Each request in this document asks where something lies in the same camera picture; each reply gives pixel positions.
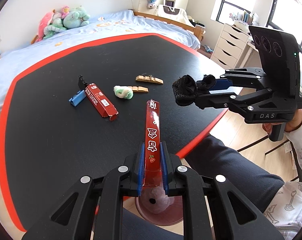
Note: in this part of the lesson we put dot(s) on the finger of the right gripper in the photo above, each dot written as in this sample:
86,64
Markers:
202,98
223,83

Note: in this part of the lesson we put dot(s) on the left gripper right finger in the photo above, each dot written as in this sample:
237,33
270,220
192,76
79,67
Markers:
213,208

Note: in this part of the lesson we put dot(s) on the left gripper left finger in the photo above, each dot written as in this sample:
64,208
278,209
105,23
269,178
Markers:
93,208

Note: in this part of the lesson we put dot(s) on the black cloth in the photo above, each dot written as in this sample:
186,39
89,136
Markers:
186,90

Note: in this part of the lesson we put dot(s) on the red carton box long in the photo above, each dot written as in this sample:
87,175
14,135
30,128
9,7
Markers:
152,166

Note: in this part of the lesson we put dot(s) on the person right hand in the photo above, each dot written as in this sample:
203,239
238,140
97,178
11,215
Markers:
290,126

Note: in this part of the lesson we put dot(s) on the white drawer cabinet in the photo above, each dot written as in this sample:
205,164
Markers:
232,49

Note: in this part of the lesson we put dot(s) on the person left leg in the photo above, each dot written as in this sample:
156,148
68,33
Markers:
134,227

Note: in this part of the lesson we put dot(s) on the wooden clothespin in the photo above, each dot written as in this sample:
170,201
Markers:
139,89
149,79

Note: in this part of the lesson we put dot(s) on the red black table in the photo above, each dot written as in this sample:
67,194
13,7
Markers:
46,144

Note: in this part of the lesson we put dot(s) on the white green paper wad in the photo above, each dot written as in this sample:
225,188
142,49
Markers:
123,92

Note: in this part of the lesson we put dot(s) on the blue plastic clip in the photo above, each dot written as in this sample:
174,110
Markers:
77,98

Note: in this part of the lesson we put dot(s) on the black small clip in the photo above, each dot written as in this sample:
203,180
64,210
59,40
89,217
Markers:
82,83

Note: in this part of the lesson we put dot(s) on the bed with blue sheet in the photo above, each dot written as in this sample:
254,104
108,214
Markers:
115,24

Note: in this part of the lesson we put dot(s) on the green plush toy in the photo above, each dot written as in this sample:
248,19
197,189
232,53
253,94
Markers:
74,17

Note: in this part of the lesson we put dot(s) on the pink plush toy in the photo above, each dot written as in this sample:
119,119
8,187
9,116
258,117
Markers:
50,24

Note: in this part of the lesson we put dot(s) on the black camera box right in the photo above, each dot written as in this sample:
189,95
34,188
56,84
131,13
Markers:
279,58

